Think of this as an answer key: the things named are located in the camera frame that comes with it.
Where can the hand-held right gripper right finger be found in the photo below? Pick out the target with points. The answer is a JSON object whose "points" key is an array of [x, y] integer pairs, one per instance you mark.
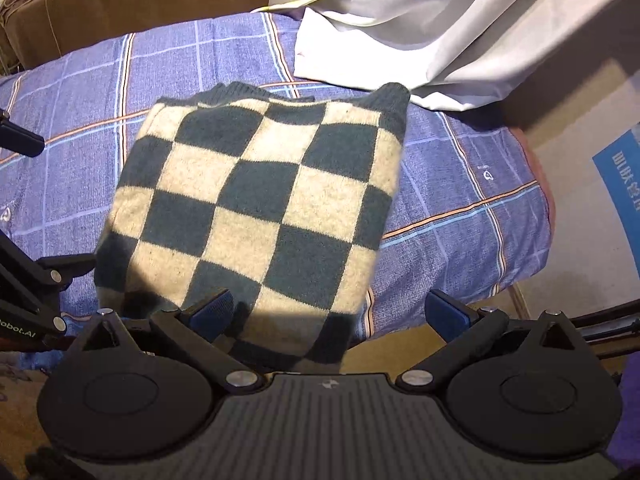
{"points": [[445, 315]]}

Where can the black metal rod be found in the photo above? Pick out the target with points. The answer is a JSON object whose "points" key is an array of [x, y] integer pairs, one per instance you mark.
{"points": [[605, 330]]}

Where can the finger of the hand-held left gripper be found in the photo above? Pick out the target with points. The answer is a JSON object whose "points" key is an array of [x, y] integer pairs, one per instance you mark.
{"points": [[22, 140], [65, 267]]}

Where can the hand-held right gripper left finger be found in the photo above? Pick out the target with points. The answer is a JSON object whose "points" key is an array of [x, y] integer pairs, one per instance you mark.
{"points": [[212, 312]]}

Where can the brown sofa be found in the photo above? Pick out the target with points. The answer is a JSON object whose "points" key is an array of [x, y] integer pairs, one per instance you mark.
{"points": [[125, 5]]}

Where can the cardboard box with blue label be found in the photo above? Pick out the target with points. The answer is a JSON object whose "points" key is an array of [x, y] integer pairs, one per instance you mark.
{"points": [[575, 210]]}

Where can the green and cream checkered sweater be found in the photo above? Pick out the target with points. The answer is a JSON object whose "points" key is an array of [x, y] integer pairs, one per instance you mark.
{"points": [[250, 185]]}

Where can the blue plaid bed sheet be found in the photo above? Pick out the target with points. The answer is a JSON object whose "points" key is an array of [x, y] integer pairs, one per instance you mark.
{"points": [[450, 185]]}

